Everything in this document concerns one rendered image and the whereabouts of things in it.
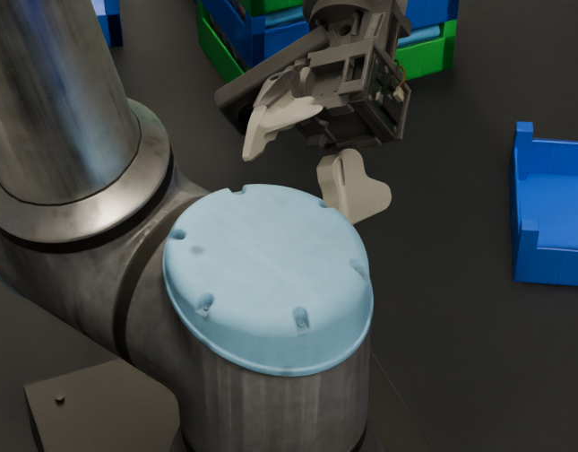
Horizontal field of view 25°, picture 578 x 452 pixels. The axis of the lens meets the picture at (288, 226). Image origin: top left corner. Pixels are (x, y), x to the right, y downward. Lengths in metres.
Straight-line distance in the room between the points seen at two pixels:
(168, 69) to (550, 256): 0.63
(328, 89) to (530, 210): 0.58
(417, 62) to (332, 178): 0.72
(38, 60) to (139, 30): 1.04
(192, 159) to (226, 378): 0.77
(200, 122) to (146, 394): 0.60
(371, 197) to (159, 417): 0.28
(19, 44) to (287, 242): 0.24
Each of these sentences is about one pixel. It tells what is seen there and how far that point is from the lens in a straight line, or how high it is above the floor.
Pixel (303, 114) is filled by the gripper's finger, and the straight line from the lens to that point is 1.00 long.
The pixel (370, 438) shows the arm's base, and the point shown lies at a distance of 1.07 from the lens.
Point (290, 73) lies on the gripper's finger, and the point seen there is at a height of 0.43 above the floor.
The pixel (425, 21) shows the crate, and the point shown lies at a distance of 1.76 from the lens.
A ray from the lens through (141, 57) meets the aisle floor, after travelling 1.85.
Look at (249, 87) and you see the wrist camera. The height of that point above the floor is 0.38.
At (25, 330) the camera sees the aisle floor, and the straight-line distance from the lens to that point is 1.46.
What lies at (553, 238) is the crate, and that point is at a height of 0.00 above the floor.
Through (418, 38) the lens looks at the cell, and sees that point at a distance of 1.78.
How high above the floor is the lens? 1.03
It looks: 41 degrees down
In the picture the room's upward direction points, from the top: straight up
